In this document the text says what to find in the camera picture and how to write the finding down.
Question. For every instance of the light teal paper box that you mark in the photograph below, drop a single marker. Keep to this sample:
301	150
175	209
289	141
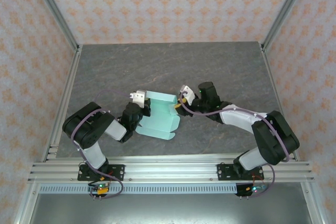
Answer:
157	119

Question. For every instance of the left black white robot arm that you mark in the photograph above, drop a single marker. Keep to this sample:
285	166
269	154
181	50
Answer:
86	127

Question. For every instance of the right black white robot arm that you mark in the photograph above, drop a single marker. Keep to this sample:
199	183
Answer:
273	134

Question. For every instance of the grey metal sheet panel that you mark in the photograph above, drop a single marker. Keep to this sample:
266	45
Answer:
168	209

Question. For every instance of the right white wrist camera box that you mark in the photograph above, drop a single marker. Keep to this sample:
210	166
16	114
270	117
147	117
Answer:
189	91

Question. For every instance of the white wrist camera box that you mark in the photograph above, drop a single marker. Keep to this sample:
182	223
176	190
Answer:
189	91
137	99

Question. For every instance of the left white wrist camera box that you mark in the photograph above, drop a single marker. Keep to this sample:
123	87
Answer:
137	99

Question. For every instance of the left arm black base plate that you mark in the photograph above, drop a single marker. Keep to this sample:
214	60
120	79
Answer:
116	172

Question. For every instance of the aluminium mounting rail beam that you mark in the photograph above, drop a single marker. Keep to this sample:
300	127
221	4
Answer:
170	169

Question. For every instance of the aluminium table side rail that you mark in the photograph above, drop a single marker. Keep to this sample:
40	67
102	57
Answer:
69	85
273	87

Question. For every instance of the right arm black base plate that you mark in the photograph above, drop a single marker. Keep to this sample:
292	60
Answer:
225	172

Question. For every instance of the aluminium frame post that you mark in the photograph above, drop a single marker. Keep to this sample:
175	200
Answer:
284	9
53	9

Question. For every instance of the aluminium frame strut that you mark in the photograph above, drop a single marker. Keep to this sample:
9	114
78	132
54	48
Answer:
25	205
313	205

